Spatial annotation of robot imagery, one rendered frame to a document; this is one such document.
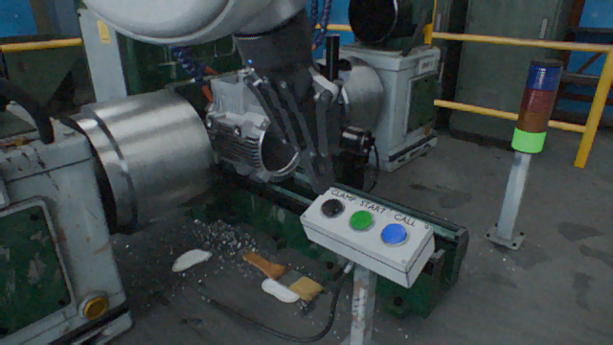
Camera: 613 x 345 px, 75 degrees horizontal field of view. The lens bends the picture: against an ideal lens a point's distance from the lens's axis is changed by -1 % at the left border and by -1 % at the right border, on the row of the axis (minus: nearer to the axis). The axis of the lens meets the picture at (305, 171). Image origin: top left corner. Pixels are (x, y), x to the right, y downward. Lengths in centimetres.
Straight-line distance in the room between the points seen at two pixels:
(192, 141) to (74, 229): 24
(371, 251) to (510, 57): 342
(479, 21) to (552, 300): 319
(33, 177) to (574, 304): 94
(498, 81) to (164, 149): 343
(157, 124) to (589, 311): 86
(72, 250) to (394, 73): 93
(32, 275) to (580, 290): 96
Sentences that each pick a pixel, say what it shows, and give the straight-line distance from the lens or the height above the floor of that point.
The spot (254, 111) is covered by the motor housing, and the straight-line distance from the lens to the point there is 94.
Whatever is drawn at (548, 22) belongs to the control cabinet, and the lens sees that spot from 378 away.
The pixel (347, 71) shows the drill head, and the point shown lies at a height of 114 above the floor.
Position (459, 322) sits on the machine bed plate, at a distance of 83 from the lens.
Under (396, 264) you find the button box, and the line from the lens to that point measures 51.
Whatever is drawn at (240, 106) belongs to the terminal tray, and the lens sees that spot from 95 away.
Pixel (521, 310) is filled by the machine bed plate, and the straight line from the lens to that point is 89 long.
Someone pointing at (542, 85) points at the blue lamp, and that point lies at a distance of 94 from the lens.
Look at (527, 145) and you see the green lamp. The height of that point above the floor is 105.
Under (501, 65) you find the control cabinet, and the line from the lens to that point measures 389.
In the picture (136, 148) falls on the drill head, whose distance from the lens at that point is 72.
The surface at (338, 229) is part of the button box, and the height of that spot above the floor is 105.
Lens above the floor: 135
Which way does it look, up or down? 25 degrees down
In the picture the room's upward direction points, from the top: straight up
